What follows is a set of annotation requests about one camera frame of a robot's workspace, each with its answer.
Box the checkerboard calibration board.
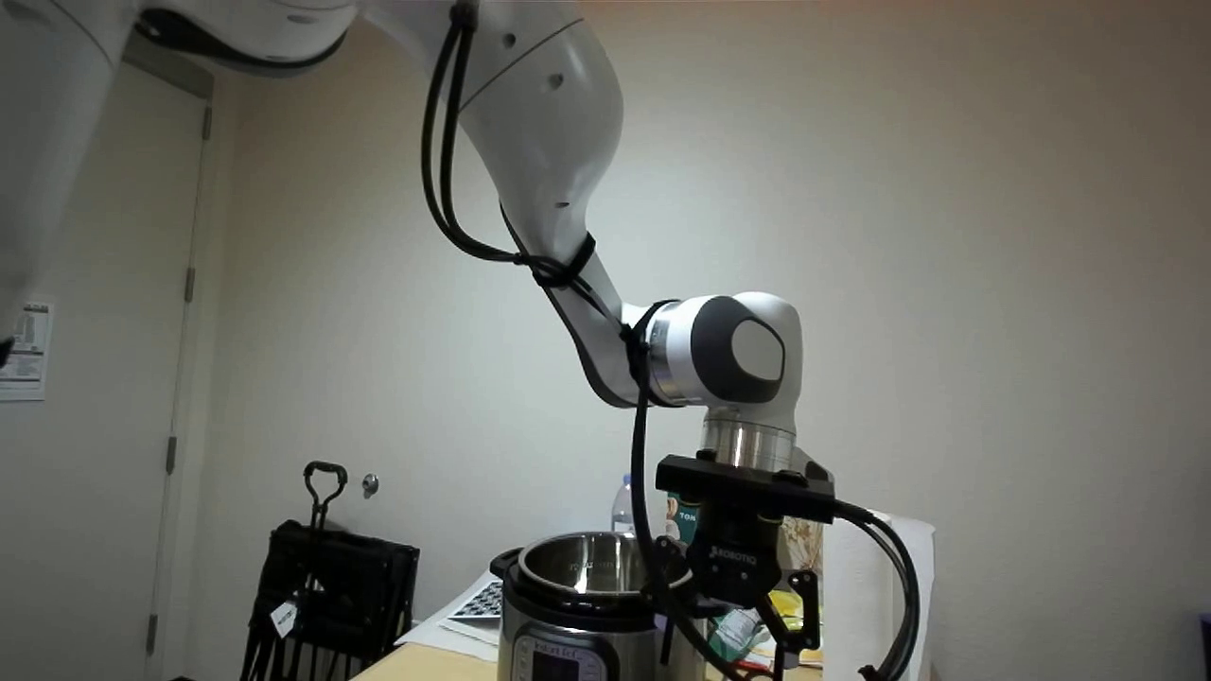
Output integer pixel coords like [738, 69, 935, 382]
[432, 570, 513, 654]

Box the teal snack packet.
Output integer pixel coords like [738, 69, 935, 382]
[706, 607, 764, 673]

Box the white door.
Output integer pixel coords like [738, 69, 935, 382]
[0, 49, 215, 681]

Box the white paper towel roll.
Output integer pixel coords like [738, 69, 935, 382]
[818, 508, 940, 677]

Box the green printed snack bag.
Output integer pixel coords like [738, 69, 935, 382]
[663, 487, 712, 545]

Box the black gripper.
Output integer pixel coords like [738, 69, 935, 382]
[684, 508, 825, 663]

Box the steel pressure cooker pot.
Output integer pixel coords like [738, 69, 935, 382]
[487, 527, 712, 681]

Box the clear plastic water bottle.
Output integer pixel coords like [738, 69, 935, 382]
[611, 469, 642, 540]

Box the black wire basket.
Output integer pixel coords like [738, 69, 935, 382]
[239, 458, 425, 681]

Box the white paper sign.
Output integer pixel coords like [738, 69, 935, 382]
[0, 300, 57, 410]

